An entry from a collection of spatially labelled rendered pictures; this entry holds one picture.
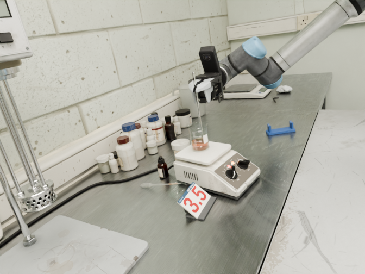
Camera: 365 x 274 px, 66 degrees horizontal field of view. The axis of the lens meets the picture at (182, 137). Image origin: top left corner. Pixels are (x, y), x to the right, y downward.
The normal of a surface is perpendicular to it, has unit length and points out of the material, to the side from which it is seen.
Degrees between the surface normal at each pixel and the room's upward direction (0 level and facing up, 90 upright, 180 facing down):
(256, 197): 0
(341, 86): 90
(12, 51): 90
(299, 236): 0
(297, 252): 0
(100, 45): 90
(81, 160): 90
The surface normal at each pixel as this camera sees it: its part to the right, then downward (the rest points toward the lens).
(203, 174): -0.63, 0.36
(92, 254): -0.15, -0.92
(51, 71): 0.86, 0.05
